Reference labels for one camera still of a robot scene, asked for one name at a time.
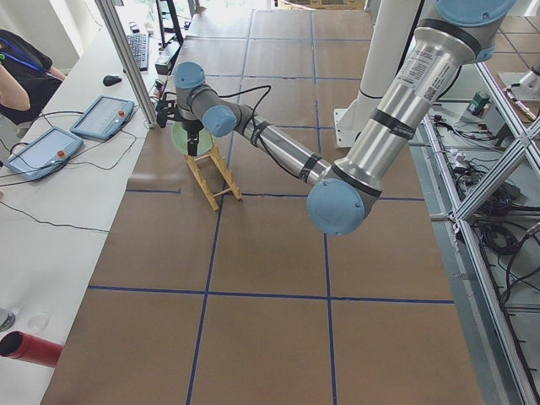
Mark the seated person dark shirt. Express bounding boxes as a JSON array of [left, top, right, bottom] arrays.
[[1, 30, 66, 125]]

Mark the blue teach pendant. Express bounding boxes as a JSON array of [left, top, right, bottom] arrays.
[[5, 127, 84, 181], [70, 95, 135, 140]]

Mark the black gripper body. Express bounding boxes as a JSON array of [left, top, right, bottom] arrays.
[[181, 119, 203, 136]]

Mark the near blue teach pendant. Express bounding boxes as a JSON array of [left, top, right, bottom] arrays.
[[5, 127, 84, 181]]

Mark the aluminium frame post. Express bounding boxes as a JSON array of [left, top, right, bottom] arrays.
[[94, 0, 158, 128]]

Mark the wooden dish rack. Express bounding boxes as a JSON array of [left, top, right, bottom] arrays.
[[184, 143, 243, 212]]

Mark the black computer keyboard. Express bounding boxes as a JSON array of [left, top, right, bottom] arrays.
[[126, 33, 149, 71]]

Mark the red cylindrical bottle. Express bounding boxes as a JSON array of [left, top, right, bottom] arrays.
[[1, 331, 63, 368]]

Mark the far blue teach pendant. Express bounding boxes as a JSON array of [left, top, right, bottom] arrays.
[[70, 95, 135, 140]]

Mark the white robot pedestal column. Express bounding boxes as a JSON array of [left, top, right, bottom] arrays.
[[333, 0, 424, 148]]

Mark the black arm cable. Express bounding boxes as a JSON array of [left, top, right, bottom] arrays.
[[219, 84, 309, 178]]

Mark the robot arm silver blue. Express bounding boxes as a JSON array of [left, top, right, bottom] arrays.
[[175, 1, 513, 235]]

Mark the light green ceramic plate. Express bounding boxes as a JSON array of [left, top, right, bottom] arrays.
[[171, 122, 213, 157]]

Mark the black computer mouse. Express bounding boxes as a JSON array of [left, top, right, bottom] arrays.
[[102, 74, 122, 87]]

